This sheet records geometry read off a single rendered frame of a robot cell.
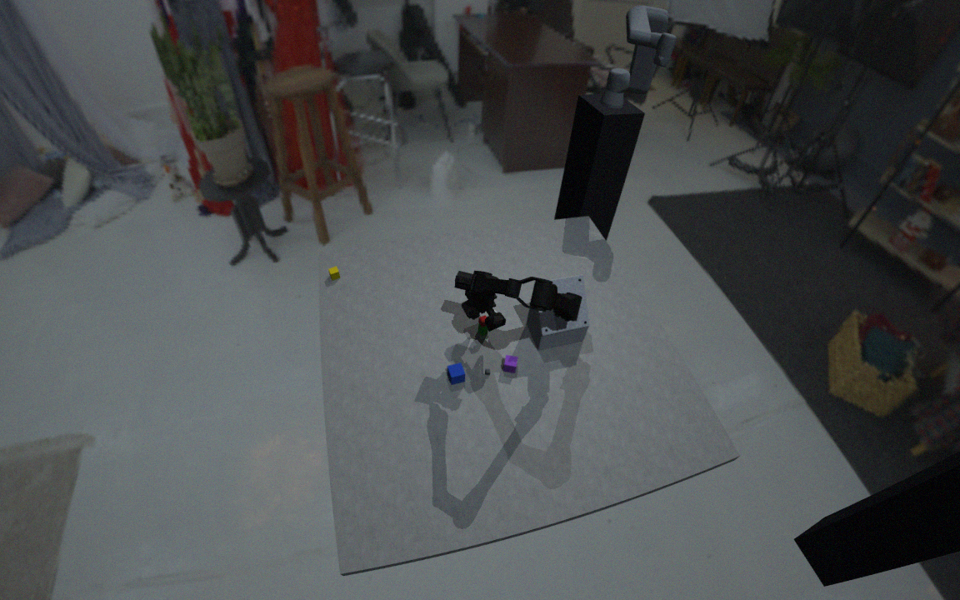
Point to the blue block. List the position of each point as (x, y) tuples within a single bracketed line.
[(456, 373)]

